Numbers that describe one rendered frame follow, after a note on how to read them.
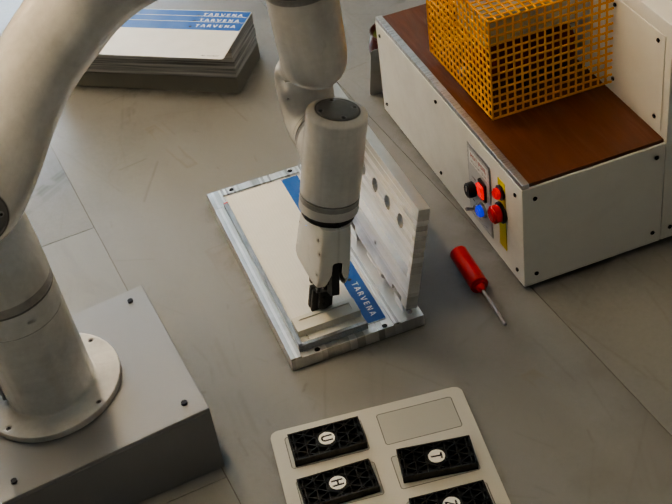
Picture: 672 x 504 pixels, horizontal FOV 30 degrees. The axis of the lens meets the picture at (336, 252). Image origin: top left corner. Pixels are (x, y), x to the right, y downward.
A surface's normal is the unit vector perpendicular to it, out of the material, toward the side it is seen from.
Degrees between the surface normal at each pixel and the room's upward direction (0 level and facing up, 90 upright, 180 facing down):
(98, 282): 0
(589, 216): 90
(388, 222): 78
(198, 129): 0
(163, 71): 90
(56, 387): 89
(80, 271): 0
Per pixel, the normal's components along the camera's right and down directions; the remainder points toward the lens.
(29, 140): 0.78, 0.20
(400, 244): -0.93, 0.15
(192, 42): -0.11, -0.76
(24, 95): 0.41, 0.17
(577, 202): 0.35, 0.57
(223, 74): -0.26, 0.65
